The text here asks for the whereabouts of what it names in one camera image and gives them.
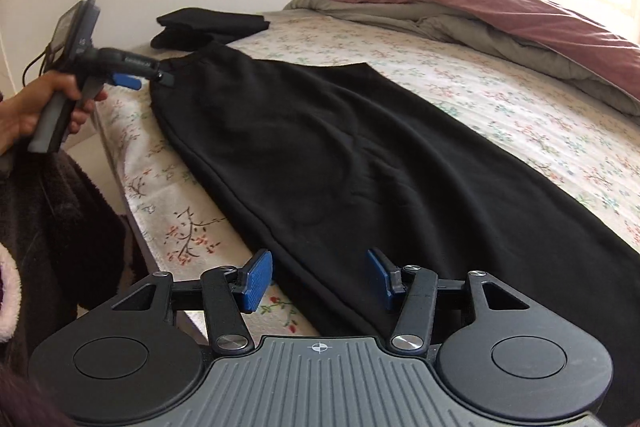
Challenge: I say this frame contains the black pants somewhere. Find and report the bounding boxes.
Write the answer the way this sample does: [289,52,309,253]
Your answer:
[150,46,639,362]

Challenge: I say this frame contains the person left hand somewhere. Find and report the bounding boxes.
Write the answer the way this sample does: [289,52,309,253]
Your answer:
[0,70,81,156]

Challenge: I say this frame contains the folded black garment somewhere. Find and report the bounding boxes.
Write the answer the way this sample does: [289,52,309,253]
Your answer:
[150,8,270,52]

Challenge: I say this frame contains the floral bed sheet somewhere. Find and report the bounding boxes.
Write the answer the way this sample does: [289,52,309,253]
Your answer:
[94,8,640,338]

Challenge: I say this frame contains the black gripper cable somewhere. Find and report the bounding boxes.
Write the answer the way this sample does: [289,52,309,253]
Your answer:
[20,38,64,88]

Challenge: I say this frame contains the pink and grey duvet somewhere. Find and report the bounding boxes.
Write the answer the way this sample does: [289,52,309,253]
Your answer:
[287,0,639,120]

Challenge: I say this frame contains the dark fuzzy sleeve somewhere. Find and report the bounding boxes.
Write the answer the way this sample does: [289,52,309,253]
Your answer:
[0,91,151,427]

